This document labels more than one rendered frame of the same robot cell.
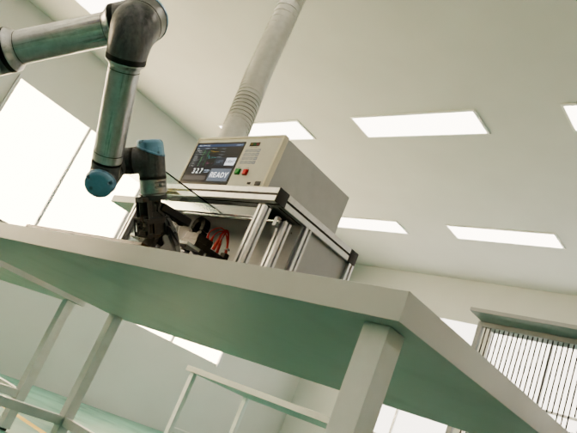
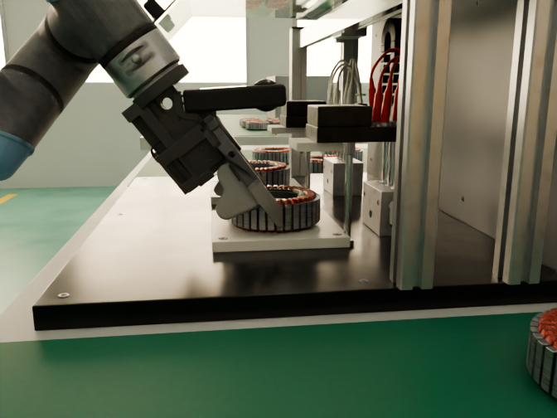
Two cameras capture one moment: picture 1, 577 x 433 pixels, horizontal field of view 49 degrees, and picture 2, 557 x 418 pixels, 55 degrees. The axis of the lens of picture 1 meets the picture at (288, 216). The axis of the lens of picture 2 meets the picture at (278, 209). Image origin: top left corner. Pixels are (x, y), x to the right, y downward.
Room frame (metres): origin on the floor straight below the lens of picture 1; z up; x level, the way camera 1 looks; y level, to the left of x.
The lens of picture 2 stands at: (1.28, -0.10, 0.94)
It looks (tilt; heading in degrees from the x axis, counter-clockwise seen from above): 13 degrees down; 36
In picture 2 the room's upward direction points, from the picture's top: straight up
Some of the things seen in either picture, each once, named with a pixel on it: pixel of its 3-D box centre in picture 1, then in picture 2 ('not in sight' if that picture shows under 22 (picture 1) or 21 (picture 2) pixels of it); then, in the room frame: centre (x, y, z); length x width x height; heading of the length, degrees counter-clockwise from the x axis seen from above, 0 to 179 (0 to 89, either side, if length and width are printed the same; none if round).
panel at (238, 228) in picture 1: (213, 258); (439, 103); (2.05, 0.17, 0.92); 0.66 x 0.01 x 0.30; 43
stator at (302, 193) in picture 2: not in sight; (273, 206); (1.78, 0.28, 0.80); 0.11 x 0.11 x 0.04
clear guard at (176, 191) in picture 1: (154, 189); (259, 24); (1.96, 0.43, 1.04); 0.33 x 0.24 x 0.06; 133
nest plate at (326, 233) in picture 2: not in sight; (273, 226); (1.78, 0.28, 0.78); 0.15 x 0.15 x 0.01; 43
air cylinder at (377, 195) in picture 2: not in sight; (389, 206); (1.88, 0.17, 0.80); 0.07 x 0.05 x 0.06; 43
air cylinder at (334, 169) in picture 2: not in sight; (341, 175); (2.06, 0.34, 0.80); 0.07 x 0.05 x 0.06; 43
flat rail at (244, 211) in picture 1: (195, 207); (336, 21); (1.94, 0.29, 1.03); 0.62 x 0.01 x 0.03; 43
